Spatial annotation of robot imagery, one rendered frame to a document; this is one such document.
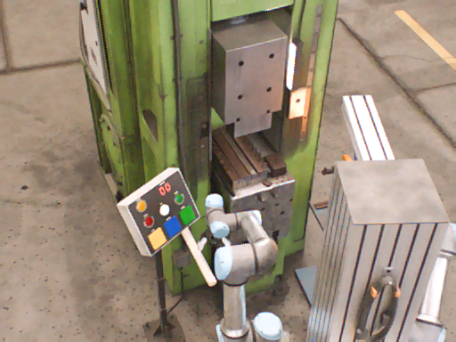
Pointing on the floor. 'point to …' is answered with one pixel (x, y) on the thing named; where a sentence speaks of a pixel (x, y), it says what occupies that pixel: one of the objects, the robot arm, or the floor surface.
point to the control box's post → (160, 289)
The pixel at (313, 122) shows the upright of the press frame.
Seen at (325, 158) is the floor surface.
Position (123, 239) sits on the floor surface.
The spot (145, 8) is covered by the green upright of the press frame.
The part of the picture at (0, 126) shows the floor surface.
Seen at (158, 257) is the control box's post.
